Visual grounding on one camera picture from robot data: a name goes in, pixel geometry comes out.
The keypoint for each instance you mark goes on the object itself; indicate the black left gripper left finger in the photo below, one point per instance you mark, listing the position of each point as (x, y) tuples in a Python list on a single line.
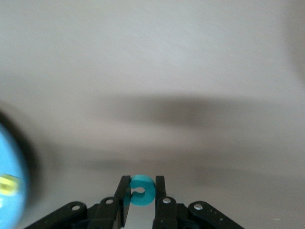
[(107, 214)]

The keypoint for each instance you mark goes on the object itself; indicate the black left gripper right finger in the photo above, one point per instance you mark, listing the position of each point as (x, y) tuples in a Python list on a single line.
[(166, 214)]

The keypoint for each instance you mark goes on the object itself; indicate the teal foam letter c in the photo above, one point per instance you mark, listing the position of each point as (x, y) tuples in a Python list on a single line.
[(147, 190)]

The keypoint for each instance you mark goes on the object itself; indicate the yellow foam letter a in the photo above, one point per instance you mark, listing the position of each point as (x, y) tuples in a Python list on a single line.
[(9, 184)]

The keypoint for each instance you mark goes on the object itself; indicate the blue plate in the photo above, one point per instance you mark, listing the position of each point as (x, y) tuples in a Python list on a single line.
[(12, 155)]

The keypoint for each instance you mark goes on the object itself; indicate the brown table cover sheet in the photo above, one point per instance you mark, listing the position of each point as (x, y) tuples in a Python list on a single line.
[(152, 59)]

